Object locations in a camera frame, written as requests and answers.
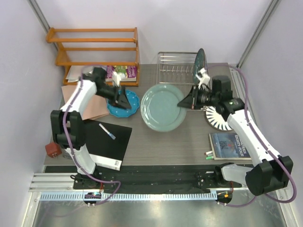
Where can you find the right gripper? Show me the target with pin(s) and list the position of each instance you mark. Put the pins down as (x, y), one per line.
(192, 99)

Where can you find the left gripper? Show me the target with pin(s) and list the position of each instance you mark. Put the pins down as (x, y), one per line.
(122, 101)

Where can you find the white blue striped plate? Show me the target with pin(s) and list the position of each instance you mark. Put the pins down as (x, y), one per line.
(216, 120)

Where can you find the grey-green ceramic plate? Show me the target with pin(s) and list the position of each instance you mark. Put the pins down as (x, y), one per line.
(159, 108)

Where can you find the wire dish rack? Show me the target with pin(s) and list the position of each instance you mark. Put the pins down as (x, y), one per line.
(176, 68)

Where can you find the dark blue glazed plate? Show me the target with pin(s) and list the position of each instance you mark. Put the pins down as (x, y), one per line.
(200, 62)

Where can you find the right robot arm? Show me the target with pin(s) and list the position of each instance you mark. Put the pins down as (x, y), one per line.
(270, 170)

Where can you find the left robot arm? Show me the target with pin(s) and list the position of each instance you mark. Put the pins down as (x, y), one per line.
(68, 127)

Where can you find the wooden shelf rack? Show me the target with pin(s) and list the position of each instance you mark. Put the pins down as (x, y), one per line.
(96, 46)

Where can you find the pink paper folder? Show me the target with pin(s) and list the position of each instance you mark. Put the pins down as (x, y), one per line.
(96, 108)

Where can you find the purple green paperback book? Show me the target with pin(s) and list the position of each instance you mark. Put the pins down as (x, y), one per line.
(130, 72)

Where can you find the white blue pen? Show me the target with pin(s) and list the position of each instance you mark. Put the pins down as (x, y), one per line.
(107, 131)

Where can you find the black notebook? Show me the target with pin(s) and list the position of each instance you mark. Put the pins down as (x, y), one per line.
(100, 149)

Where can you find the clear plastic sleeve papers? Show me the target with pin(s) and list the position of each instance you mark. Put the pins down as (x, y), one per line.
(76, 71)

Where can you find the blue hardcover book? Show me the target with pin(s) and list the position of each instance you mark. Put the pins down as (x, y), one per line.
(228, 146)

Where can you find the red cube adapter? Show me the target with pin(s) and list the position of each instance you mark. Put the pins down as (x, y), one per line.
(53, 150)

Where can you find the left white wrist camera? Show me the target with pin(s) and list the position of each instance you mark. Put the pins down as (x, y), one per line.
(116, 78)

